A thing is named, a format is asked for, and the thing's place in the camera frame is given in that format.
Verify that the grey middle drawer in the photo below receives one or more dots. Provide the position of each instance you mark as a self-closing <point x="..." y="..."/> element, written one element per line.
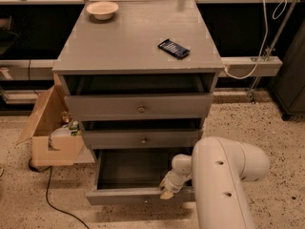
<point x="141" y="139"/>

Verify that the grey bottom drawer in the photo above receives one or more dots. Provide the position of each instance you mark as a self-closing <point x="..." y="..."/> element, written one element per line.
<point x="126" y="176"/>

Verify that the dark grey side cabinet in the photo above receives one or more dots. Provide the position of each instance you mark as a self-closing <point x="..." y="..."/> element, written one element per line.
<point x="288" y="86"/>

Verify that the grey drawer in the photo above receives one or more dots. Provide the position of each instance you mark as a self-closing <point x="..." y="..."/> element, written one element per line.
<point x="141" y="139"/>
<point x="126" y="176"/>
<point x="138" y="106"/>

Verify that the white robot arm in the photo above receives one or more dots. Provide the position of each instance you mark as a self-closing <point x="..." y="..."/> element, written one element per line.
<point x="217" y="168"/>

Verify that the white plastic items in box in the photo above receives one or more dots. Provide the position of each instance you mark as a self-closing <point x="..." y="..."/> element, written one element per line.
<point x="69" y="129"/>

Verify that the grey top drawer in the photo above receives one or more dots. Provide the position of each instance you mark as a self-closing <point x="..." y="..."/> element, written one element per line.
<point x="138" y="106"/>

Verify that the open cardboard box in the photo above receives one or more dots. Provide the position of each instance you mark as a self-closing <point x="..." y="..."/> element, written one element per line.
<point x="47" y="116"/>

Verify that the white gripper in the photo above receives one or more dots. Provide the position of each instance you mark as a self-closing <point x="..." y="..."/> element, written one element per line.
<point x="172" y="184"/>

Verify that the white bowl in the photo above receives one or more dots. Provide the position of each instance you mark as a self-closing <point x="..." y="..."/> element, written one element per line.
<point x="103" y="10"/>

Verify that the metal stand pole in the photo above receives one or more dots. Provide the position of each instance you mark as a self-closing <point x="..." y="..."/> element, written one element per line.
<point x="250" y="92"/>

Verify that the grey drawer cabinet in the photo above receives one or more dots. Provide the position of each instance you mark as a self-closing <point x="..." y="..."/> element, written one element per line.
<point x="121" y="56"/>

